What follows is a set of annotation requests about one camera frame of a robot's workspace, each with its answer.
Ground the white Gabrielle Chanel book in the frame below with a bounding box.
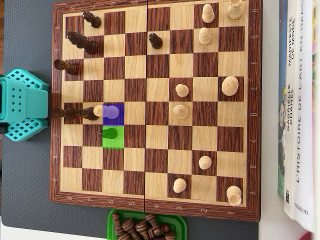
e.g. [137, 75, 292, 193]
[283, 0, 301, 221]

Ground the light pawn centre lower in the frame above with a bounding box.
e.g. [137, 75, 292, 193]
[172, 104, 190, 120]

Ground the light wooden rook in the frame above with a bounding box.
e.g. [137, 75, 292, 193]
[227, 0, 244, 20]
[226, 185, 243, 207]

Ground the green plastic tray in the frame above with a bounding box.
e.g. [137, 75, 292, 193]
[106, 209, 188, 240]

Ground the dark wooden queen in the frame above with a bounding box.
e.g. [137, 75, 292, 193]
[51, 106, 100, 122]

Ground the blue panda picture book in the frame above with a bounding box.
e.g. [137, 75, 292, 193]
[276, 0, 288, 200]

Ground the light wooden pawn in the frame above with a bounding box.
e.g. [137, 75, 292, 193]
[201, 3, 216, 24]
[198, 155, 213, 170]
[175, 83, 190, 98]
[173, 177, 188, 194]
[93, 104, 120, 120]
[198, 26, 213, 46]

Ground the light wooden king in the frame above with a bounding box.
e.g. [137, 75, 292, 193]
[221, 75, 240, 97]

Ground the dark wooden king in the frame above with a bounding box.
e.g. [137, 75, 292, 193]
[66, 31, 99, 55]

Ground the white Histoire de l'art book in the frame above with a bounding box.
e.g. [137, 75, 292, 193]
[293, 0, 316, 232]

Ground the wooden folding chessboard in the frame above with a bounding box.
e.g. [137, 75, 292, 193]
[49, 0, 263, 223]

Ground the dark wooden pawn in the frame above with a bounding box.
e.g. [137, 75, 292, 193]
[82, 10, 103, 29]
[147, 31, 164, 50]
[99, 127, 119, 140]

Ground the dark wooden rook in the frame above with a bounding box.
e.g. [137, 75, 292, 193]
[53, 58, 80, 76]

